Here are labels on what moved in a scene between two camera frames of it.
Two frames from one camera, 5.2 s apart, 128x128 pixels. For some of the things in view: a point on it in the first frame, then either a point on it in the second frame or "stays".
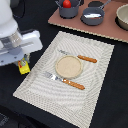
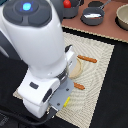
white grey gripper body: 16,47 -> 39,93
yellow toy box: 23,66 -> 67,100
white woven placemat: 69,102 stays
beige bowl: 121,18 stays
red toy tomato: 66,4 stays
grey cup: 68,13 stays
